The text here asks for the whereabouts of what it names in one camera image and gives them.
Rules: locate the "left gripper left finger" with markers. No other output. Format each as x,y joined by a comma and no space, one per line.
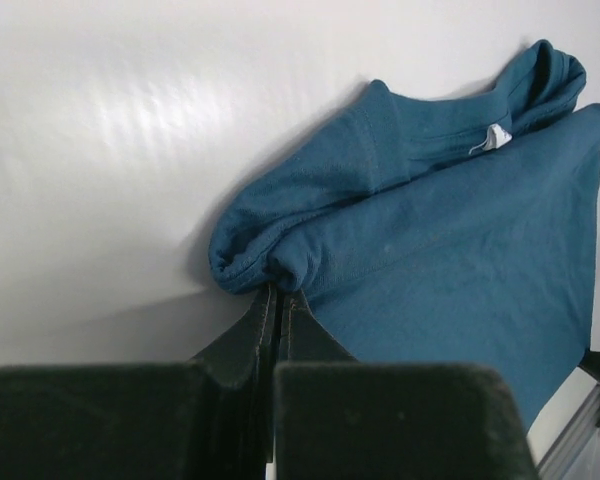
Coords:
205,418

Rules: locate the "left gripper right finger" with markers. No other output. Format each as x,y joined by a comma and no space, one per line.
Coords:
337,418

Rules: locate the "teal blue t shirt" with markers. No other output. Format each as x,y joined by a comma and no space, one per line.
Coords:
439,231

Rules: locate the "aluminium frame rail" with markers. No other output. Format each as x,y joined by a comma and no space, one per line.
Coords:
573,441

